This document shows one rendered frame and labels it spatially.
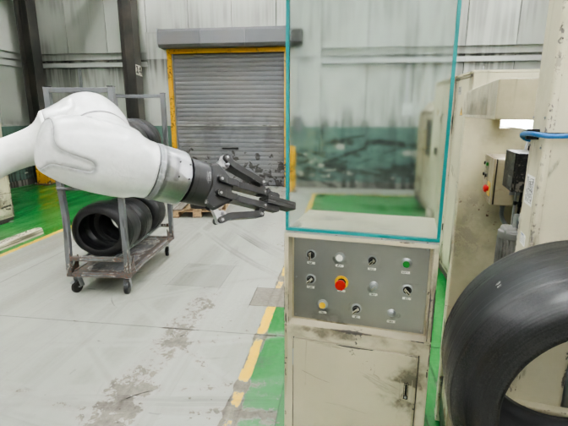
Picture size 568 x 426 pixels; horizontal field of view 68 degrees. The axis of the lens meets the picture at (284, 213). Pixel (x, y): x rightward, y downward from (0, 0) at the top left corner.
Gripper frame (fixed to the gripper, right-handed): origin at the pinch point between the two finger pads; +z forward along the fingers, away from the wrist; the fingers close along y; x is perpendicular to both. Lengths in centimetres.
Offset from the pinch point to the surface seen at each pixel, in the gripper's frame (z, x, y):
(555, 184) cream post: 60, -30, 12
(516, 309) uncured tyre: 32.0, -29.5, -18.4
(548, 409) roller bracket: 81, -16, -42
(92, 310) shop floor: 66, 339, -22
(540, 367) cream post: 77, -16, -31
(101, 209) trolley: 60, 340, 70
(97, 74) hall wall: 165, 920, 522
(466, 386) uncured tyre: 32.4, -19.2, -32.7
